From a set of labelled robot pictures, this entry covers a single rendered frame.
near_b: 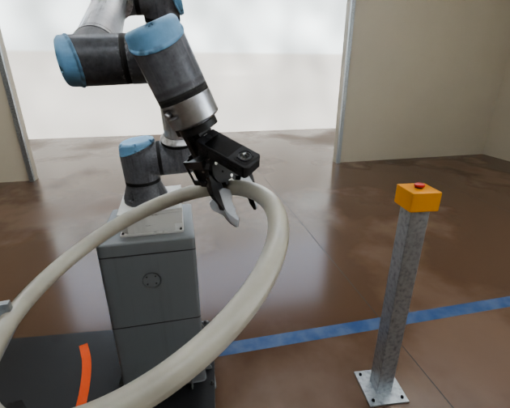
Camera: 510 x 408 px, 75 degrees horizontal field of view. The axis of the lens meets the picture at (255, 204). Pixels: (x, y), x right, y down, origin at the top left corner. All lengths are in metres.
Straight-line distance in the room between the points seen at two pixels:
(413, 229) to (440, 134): 5.74
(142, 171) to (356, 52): 4.94
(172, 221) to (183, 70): 0.98
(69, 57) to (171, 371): 0.55
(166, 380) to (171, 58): 0.43
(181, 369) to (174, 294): 1.25
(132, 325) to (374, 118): 5.36
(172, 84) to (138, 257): 1.02
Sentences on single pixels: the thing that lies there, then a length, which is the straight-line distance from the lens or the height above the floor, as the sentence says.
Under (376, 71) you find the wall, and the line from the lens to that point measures 6.17.
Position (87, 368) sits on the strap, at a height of 0.02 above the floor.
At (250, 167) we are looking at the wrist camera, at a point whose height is 1.36.
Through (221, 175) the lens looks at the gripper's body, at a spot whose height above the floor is 1.33.
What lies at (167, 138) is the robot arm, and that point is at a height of 1.25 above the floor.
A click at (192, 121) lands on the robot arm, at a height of 1.43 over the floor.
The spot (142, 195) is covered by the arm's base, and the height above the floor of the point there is 1.01.
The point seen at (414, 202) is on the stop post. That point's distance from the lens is 1.39.
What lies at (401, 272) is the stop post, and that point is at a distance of 1.54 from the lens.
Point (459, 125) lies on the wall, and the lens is 7.35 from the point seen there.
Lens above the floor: 1.50
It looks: 22 degrees down
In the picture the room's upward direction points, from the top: straight up
